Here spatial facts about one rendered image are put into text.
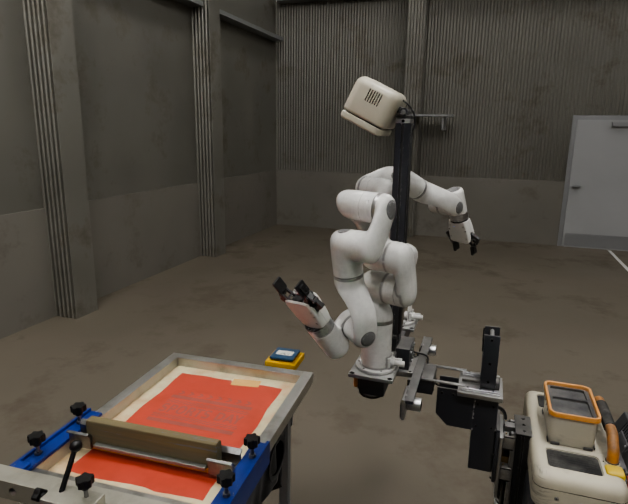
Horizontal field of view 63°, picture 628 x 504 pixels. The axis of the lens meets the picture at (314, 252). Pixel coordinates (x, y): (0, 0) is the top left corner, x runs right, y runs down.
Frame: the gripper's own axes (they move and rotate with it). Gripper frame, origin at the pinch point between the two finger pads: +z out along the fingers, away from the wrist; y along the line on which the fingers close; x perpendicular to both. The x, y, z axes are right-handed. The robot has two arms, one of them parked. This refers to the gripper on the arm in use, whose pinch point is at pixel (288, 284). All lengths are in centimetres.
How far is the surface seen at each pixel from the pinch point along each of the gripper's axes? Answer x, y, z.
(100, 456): 60, -41, -13
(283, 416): 20, -19, -42
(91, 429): 56, -43, -6
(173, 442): 46, -20, -16
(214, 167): -292, -549, -142
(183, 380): 25, -67, -35
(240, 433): 32, -25, -37
